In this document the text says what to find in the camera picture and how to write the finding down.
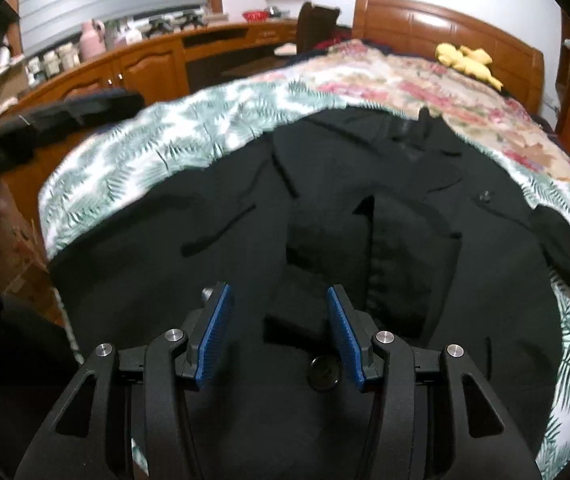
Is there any large black coat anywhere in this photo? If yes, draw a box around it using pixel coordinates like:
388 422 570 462
50 107 570 479

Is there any leaf and floral bed cover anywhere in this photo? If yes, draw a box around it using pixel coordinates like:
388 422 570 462
40 43 570 479

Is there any pink jug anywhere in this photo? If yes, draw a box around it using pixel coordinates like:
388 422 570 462
79 20 106 61

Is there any long wooden desk cabinet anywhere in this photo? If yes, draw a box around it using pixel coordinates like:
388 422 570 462
0 20 297 116

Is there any yellow plush toy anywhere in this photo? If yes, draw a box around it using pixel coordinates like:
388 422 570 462
435 42 503 91

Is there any red basket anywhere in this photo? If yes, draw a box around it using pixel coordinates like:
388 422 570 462
242 10 270 23

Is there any dark wooden chair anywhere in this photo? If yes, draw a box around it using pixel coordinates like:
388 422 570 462
296 1 340 54

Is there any wooden headboard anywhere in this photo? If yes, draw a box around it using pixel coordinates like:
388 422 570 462
351 0 544 114

